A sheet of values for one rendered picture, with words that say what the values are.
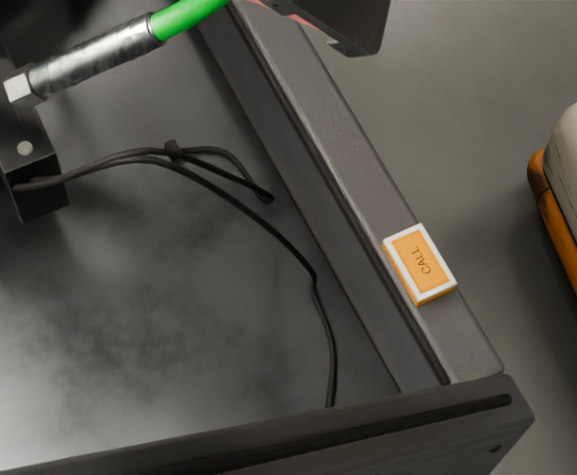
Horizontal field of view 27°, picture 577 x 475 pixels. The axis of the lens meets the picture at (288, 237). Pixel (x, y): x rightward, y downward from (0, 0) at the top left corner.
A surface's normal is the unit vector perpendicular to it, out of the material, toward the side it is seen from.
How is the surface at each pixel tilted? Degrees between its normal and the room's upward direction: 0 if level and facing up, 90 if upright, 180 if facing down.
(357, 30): 48
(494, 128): 0
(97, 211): 0
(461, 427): 43
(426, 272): 0
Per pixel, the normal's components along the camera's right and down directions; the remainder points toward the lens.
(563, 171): -0.95, 0.25
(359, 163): 0.05, -0.42
